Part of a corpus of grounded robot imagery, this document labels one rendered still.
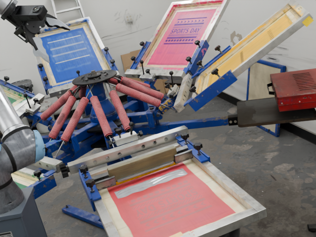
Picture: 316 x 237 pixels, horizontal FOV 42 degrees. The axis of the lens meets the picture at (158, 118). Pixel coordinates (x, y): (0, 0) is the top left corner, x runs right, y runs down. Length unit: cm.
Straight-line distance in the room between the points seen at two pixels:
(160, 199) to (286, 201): 174
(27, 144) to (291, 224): 216
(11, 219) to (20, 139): 29
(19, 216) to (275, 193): 240
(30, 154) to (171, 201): 64
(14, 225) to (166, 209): 61
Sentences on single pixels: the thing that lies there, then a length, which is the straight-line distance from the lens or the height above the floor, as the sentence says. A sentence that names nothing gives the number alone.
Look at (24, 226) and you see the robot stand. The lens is 161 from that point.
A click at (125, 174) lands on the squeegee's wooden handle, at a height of 101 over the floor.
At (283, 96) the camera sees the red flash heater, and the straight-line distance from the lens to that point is 239.
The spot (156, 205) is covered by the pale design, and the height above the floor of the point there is 96.
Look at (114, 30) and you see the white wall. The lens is 610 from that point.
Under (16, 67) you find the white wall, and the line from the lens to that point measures 597.
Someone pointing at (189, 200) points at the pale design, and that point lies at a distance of 181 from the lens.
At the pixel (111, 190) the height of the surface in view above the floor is 96.
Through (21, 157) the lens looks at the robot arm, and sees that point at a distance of 158.
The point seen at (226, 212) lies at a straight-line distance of 171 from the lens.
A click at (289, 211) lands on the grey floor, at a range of 333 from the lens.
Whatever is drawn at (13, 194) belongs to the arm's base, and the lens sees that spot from 161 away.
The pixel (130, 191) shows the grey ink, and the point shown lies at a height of 96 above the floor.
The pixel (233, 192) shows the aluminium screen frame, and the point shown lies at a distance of 177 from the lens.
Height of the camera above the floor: 194
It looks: 21 degrees down
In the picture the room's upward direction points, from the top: 11 degrees counter-clockwise
